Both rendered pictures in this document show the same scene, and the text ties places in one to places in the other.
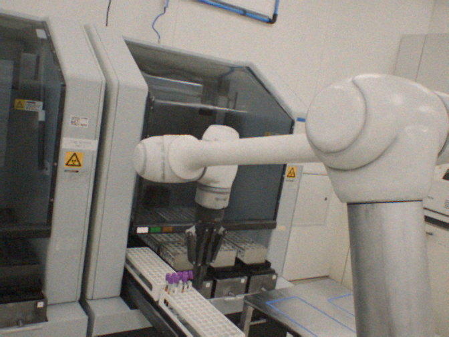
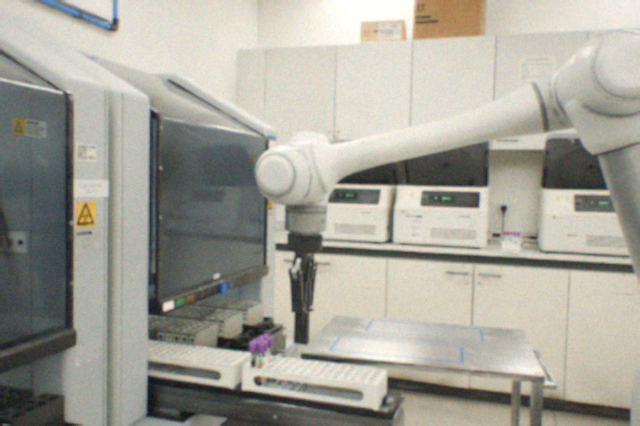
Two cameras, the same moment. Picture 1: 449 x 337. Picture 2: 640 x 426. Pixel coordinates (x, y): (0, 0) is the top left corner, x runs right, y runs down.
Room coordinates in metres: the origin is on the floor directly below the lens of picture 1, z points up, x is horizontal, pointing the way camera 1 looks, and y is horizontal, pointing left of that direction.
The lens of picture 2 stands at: (0.17, 0.72, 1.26)
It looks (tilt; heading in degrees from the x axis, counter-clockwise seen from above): 3 degrees down; 323
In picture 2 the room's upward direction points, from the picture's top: 1 degrees clockwise
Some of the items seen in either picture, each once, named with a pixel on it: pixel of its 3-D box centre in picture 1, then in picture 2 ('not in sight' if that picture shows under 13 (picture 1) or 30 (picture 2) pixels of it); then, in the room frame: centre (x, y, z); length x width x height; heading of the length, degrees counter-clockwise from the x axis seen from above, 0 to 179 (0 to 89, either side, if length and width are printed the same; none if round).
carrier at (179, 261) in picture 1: (186, 261); (203, 339); (1.50, 0.08, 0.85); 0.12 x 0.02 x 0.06; 125
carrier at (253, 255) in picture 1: (253, 255); (252, 314); (1.68, -0.18, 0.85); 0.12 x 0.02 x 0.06; 124
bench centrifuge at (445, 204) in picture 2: not in sight; (444, 189); (2.61, -2.14, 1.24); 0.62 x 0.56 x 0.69; 125
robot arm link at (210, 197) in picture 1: (212, 194); (305, 219); (1.15, 0.02, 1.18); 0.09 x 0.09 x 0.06
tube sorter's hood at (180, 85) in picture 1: (191, 134); (144, 172); (1.74, 0.15, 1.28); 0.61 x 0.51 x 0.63; 125
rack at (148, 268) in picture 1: (151, 273); (184, 365); (1.39, 0.18, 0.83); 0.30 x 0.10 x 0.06; 35
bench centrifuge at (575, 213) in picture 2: not in sight; (590, 193); (1.91, -2.63, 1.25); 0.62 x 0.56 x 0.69; 124
